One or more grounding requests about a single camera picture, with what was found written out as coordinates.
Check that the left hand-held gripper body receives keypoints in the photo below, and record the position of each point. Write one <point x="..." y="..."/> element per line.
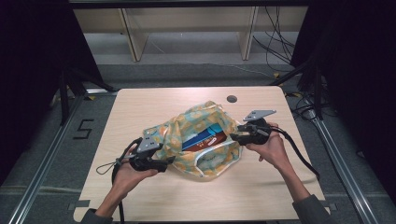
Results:
<point x="146" y="154"/>

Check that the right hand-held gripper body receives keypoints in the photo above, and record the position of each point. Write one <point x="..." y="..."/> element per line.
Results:
<point x="258" y="130"/>

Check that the orange print fabric bag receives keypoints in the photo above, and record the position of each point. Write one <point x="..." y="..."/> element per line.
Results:
<point x="211" y="161"/>

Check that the person's right hand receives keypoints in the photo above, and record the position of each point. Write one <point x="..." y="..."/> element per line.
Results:
<point x="274" y="149"/>

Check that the person's left hand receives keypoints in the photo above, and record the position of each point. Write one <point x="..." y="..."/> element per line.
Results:
<point x="130" y="175"/>

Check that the red brown snack packet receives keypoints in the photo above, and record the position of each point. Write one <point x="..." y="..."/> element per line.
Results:
<point x="214" y="141"/>

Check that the dark round table grommet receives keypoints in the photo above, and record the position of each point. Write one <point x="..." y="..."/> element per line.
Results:
<point x="232" y="99"/>

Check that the blue snack packet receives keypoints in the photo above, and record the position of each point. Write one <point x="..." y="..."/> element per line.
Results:
<point x="199" y="138"/>

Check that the yellow tape piece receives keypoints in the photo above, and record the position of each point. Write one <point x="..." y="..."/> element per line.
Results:
<point x="276" y="75"/>
<point x="91" y="97"/>

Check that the black metal stand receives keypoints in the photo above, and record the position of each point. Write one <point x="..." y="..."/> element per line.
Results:
<point x="65" y="99"/>
<point x="317" y="90"/>

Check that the dark curtain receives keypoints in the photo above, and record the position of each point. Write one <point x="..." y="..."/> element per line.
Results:
<point x="34" y="62"/>
<point x="358" y="77"/>

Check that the light wooden shelf unit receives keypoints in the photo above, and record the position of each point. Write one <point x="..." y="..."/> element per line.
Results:
<point x="193" y="18"/>

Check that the aluminium floor rail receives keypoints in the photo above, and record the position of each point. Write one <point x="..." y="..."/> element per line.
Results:
<point x="43" y="165"/>
<point x="342" y="165"/>

